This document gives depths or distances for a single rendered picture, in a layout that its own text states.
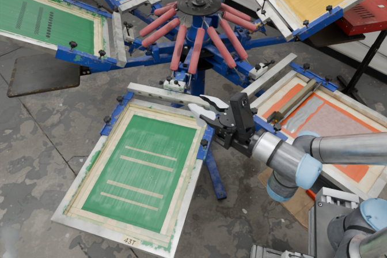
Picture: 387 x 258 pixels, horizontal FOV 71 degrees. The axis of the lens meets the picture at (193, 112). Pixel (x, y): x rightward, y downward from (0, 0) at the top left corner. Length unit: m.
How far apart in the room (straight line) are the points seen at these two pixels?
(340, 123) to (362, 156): 1.10
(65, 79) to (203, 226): 1.51
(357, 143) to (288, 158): 0.17
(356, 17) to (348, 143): 1.85
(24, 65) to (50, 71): 0.22
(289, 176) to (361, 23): 1.91
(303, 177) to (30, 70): 1.97
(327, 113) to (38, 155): 2.49
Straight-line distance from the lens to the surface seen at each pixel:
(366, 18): 2.55
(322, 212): 1.14
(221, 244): 2.31
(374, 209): 0.94
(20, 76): 2.24
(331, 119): 1.83
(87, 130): 2.96
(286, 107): 1.64
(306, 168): 0.67
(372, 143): 0.73
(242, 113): 0.67
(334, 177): 1.56
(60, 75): 2.12
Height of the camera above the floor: 2.24
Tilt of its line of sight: 50 degrees down
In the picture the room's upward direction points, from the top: straight up
